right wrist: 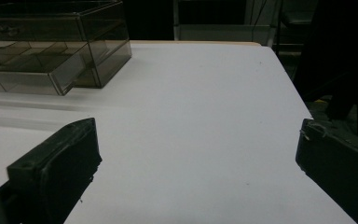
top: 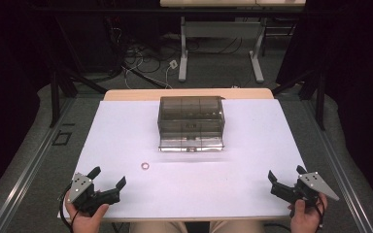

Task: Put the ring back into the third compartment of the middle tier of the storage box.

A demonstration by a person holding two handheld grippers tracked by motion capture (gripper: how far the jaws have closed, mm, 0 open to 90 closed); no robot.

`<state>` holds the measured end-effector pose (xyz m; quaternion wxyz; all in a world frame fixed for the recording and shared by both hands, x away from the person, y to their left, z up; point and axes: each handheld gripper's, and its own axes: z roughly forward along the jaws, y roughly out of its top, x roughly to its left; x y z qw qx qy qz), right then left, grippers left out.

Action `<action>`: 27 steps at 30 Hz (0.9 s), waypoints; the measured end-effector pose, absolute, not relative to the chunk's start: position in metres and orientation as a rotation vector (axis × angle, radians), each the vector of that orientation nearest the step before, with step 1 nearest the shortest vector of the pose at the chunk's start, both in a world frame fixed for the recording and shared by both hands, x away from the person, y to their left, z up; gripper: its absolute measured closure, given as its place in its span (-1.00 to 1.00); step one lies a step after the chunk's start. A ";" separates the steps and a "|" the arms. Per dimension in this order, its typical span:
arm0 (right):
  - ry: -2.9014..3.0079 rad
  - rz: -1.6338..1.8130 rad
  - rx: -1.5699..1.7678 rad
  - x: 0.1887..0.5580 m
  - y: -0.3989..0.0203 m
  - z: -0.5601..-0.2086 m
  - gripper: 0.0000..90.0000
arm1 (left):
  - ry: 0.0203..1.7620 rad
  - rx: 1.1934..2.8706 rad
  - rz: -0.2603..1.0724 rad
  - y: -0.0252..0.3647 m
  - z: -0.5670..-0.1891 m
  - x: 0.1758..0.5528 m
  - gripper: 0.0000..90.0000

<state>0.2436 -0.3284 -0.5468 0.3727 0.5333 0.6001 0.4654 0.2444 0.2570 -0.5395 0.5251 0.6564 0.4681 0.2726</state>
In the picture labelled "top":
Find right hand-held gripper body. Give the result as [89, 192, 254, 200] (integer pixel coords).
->
[269, 171, 341, 218]

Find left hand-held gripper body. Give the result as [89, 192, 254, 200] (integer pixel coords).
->
[66, 172, 121, 217]

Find transparent plastic drawer box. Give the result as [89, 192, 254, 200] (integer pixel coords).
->
[156, 95, 226, 153]

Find person's left hand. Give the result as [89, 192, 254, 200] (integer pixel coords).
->
[63, 192, 111, 233]

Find person's right hand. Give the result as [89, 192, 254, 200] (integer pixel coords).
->
[287, 193, 329, 233]

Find person's left leg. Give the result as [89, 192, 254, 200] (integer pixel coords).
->
[127, 220, 189, 233]

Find person's leg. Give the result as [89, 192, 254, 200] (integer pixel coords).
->
[208, 220, 267, 233]
[127, 220, 189, 233]

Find person's right leg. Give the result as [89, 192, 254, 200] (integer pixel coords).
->
[208, 220, 267, 233]

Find white table mat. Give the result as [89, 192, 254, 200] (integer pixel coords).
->
[57, 98, 307, 220]

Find black metal stand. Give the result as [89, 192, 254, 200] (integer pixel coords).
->
[271, 13, 327, 132]
[47, 14, 109, 129]

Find dark curtain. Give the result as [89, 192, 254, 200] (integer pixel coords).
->
[0, 0, 59, 208]
[275, 0, 373, 212]

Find white-legged desk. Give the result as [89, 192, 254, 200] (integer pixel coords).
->
[159, 0, 307, 84]

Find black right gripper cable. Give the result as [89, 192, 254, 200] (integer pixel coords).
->
[316, 193, 325, 231]

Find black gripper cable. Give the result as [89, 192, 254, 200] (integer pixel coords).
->
[58, 185, 79, 233]
[316, 193, 325, 231]

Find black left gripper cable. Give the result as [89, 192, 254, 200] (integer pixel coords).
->
[58, 185, 79, 233]

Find aluminium floor rail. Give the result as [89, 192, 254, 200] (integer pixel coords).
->
[300, 98, 373, 233]
[0, 96, 76, 233]

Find white floor cable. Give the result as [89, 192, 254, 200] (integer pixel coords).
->
[121, 48, 175, 90]

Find black floor cables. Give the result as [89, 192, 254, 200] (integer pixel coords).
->
[110, 18, 247, 89]

